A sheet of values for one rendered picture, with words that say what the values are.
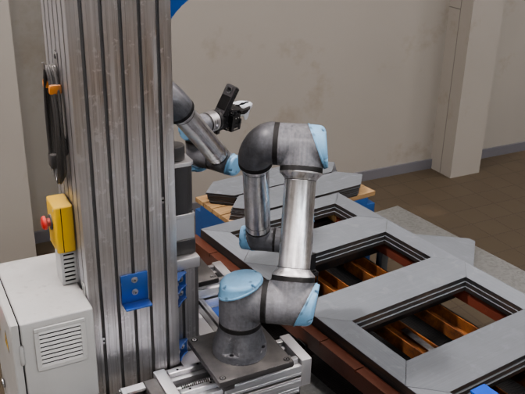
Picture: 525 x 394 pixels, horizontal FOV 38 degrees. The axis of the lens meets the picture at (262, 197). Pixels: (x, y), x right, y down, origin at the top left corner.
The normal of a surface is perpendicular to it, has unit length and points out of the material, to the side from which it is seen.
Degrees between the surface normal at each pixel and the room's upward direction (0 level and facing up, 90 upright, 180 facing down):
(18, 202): 90
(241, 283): 8
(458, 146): 90
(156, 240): 90
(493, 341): 0
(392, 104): 90
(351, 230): 0
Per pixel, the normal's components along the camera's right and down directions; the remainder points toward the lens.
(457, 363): 0.02, -0.91
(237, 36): 0.46, 0.37
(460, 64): -0.89, 0.17
